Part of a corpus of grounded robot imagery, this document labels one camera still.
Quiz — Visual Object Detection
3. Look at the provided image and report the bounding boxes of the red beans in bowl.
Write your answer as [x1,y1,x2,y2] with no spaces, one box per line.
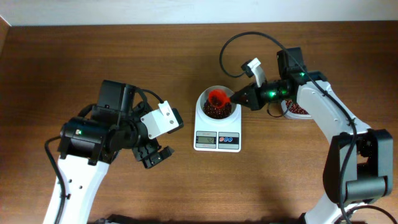
[203,100,232,119]

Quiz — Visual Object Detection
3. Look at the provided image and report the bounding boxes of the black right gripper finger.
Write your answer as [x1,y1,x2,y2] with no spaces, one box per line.
[230,83,255,99]
[230,96,252,109]

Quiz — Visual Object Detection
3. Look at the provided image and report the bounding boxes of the clear plastic bean container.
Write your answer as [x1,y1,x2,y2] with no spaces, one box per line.
[281,100,313,119]

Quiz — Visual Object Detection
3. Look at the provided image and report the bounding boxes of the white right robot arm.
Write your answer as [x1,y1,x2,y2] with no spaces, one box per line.
[231,47,393,224]

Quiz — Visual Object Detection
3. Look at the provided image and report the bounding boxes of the red plastic measuring scoop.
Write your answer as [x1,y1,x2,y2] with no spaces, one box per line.
[208,89,231,109]

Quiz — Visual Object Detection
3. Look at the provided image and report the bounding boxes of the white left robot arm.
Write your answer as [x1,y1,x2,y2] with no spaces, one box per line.
[44,80,241,223]

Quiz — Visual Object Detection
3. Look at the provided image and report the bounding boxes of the white round bowl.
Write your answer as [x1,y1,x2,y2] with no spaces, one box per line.
[197,85,241,121]

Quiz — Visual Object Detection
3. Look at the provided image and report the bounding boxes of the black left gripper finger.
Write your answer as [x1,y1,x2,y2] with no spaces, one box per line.
[142,146,174,169]
[132,142,155,161]

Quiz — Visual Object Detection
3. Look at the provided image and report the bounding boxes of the white digital kitchen scale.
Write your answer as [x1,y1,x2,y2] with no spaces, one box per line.
[193,100,243,152]

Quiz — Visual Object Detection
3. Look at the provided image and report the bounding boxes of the black right camera cable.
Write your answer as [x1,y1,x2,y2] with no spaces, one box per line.
[219,30,398,224]

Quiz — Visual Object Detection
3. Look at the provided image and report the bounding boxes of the red beans in container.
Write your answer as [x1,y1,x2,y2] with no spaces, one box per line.
[285,100,308,115]

